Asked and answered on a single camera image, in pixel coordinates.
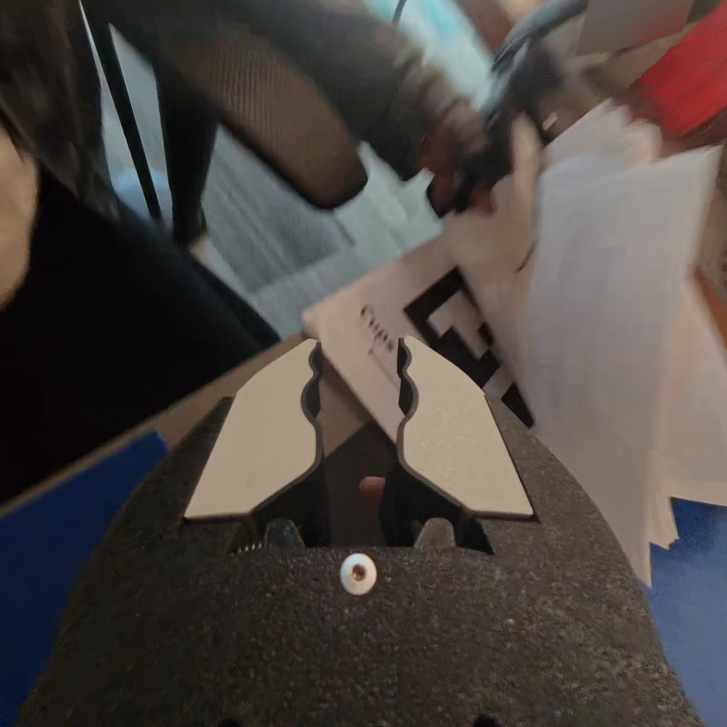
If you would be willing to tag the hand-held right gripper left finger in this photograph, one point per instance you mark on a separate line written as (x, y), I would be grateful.
(261, 437)

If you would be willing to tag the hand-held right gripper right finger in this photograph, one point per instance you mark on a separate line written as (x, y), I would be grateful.
(454, 443)

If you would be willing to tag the stack of white printed papers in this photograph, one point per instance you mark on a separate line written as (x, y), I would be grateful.
(602, 318)

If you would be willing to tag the blue desk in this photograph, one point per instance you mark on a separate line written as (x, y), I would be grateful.
(57, 568)

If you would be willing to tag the person's left hand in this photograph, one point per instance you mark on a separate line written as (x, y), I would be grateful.
(448, 150)

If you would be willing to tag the red object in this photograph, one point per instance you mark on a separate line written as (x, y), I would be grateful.
(687, 74)

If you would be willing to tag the black office chair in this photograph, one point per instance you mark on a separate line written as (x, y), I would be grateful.
(113, 341)

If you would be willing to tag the beige shirt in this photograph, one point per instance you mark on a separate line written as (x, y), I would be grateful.
(11, 227)

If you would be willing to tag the black metal pole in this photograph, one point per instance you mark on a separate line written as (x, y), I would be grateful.
(122, 113)

